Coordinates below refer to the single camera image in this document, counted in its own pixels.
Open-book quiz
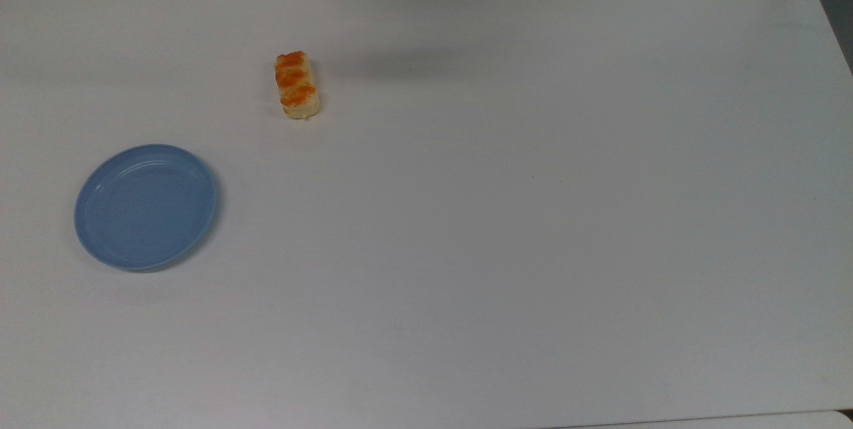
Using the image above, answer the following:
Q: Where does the orange glazed bread loaf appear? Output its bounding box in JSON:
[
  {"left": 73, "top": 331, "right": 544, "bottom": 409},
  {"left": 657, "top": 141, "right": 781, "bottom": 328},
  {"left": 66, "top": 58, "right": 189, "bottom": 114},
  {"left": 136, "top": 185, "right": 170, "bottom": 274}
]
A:
[{"left": 275, "top": 51, "right": 321, "bottom": 121}]

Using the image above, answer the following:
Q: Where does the blue round plate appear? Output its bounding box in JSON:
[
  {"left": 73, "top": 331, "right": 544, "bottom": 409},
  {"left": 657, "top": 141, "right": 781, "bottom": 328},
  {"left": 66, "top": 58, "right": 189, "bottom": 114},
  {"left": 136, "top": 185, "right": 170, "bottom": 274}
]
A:
[{"left": 74, "top": 143, "right": 219, "bottom": 273}]

